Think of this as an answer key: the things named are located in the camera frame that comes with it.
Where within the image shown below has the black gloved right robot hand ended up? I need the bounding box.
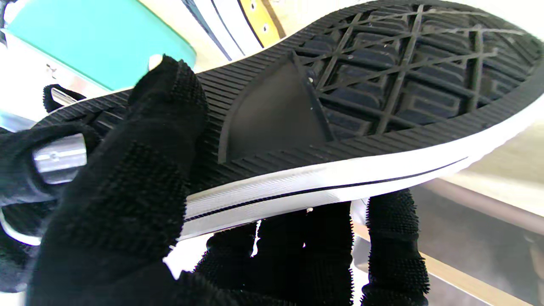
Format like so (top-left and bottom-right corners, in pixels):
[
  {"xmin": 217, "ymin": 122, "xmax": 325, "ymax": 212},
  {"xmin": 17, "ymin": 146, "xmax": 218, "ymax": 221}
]
[{"xmin": 0, "ymin": 84, "xmax": 102, "ymax": 294}]

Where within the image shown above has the green plastic basin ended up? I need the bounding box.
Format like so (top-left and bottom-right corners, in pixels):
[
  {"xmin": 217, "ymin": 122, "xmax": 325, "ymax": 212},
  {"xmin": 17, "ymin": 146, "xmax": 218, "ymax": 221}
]
[{"xmin": 3, "ymin": 0, "xmax": 197, "ymax": 92}]

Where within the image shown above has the brown leather sofa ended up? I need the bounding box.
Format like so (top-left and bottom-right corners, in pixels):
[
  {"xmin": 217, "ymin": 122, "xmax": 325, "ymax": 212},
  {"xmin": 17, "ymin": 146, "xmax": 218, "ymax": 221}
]
[{"xmin": 353, "ymin": 178, "xmax": 544, "ymax": 306}]

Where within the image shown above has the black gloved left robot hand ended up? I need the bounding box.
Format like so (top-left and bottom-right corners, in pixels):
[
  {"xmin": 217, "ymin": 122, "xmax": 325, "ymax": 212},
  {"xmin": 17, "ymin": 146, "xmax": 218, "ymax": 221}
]
[{"xmin": 25, "ymin": 54, "xmax": 430, "ymax": 306}]

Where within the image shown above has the yellow canvas sneaker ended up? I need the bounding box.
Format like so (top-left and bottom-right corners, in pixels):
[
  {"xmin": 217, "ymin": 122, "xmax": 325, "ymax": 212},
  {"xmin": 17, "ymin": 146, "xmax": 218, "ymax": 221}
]
[
  {"xmin": 181, "ymin": 0, "xmax": 287, "ymax": 62},
  {"xmin": 30, "ymin": 0, "xmax": 544, "ymax": 247}
]

